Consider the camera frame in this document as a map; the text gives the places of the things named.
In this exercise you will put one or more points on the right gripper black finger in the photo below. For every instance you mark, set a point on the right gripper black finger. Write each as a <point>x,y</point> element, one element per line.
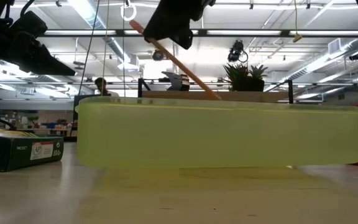
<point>183,35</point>
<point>160,26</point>

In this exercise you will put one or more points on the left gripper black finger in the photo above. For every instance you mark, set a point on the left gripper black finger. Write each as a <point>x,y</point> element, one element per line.
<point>51,60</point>
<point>47,71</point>

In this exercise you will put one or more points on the orange pencil with pink eraser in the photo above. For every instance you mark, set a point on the orange pencil with pink eraser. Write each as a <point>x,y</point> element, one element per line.
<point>182,66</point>

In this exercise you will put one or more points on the yellow-green translucent pencil case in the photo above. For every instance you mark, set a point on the yellow-green translucent pencil case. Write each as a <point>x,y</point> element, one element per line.
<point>216,137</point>

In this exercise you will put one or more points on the black overhead light bar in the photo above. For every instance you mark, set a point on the black overhead light bar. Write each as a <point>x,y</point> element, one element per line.
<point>89,32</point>

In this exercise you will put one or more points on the black monitor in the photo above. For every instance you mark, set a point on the black monitor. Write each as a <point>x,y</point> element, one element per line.
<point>76,118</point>

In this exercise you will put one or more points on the person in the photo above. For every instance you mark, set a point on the person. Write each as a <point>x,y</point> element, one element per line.
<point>102,85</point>

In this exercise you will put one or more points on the potted succulent plant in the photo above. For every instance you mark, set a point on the potted succulent plant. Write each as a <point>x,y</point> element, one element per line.
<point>247,84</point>

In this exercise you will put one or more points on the dark green cardboard box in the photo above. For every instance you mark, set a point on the dark green cardboard box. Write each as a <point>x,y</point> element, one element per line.
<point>8,152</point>

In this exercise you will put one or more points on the round black overhead camera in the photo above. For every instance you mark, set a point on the round black overhead camera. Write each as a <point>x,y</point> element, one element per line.
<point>158,56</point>

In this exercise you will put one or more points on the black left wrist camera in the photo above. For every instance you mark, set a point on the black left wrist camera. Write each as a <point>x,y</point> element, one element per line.
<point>33,25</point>

